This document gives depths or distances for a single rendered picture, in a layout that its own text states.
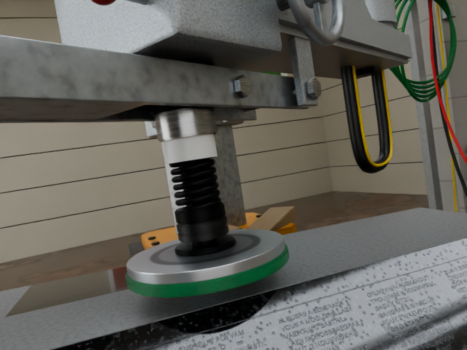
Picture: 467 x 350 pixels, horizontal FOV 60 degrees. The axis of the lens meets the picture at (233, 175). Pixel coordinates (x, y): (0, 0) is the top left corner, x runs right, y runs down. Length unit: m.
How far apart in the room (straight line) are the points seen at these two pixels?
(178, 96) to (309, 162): 7.63
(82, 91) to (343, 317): 0.39
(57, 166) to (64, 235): 1.05
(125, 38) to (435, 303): 0.50
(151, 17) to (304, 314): 0.38
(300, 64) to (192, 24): 0.26
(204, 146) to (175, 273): 0.16
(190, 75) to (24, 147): 6.29
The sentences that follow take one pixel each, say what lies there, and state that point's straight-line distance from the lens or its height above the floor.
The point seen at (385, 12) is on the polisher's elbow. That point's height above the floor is 1.32.
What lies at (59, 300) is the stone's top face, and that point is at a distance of 0.69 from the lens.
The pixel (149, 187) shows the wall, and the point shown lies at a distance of 6.84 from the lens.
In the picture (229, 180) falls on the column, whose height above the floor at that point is 0.95.
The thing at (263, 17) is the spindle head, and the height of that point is 1.21.
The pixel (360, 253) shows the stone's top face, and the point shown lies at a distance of 0.66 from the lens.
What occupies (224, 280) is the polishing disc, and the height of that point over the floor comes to 0.91.
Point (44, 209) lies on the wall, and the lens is 6.72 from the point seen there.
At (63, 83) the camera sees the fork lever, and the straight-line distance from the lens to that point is 0.39.
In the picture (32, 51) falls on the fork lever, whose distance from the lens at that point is 0.38.
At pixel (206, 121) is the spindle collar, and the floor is 1.09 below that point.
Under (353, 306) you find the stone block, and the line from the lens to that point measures 0.56.
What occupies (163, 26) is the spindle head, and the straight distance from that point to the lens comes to 0.44.
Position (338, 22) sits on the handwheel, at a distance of 0.62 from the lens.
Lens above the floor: 1.05
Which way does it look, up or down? 3 degrees down
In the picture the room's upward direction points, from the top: 9 degrees counter-clockwise
